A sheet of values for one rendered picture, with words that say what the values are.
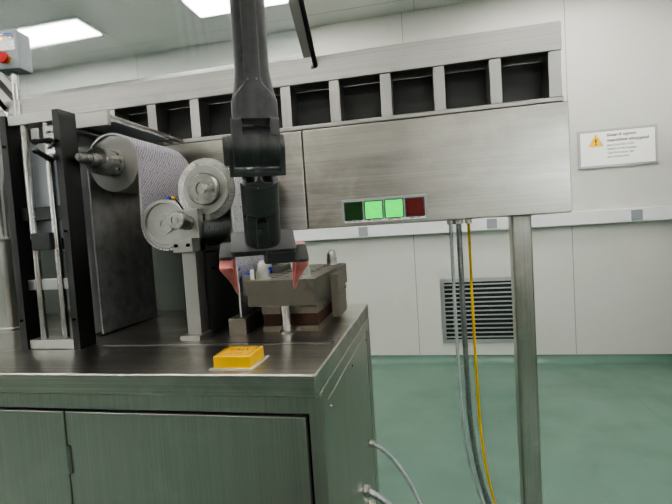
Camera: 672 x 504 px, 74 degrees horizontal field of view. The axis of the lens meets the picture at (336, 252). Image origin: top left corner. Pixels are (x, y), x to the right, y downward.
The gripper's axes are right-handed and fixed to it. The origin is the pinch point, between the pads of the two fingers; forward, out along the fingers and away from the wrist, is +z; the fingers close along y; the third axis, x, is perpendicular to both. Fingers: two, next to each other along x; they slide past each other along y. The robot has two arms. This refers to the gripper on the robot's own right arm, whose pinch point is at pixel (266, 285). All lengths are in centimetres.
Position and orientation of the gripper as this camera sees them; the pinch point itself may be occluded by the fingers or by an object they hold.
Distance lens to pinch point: 77.7
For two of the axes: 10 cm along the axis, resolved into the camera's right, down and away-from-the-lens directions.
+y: -9.8, 0.7, -1.7
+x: 1.8, 5.3, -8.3
